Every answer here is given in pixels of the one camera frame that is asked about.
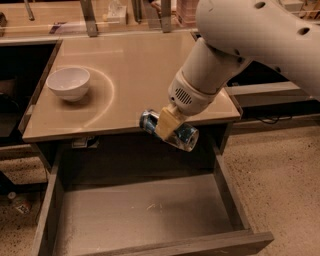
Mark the metal post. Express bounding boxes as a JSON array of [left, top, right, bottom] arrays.
[[80, 0, 98, 37], [161, 0, 171, 33]]

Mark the grey cabinet with beige top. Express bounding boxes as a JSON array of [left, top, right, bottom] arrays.
[[17, 30, 244, 174]]

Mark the grey side shelf rail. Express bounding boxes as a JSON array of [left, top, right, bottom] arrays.
[[226, 81, 313, 107]]

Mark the metal post centre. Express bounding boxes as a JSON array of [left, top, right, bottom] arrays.
[[161, 0, 171, 33]]

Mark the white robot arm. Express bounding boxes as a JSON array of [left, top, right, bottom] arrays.
[[155, 0, 320, 140]]

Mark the white ceramic bowl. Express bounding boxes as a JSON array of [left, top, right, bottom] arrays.
[[46, 67, 90, 102]]

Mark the open grey wooden drawer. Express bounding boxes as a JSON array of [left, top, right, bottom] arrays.
[[31, 134, 274, 256]]

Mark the blue silver redbull can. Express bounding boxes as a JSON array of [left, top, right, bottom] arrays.
[[139, 109, 199, 152]]

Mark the metal post left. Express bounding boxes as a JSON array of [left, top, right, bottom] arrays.
[[80, 0, 98, 37]]

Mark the white box on counter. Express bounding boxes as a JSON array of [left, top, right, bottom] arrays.
[[106, 5, 127, 25]]

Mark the white gripper with vent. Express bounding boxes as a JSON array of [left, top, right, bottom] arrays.
[[155, 69, 221, 140]]

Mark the white tag on floor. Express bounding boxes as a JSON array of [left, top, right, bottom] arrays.
[[15, 200, 31, 214]]

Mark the pink plastic container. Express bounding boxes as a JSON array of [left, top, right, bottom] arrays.
[[176, 0, 199, 27]]

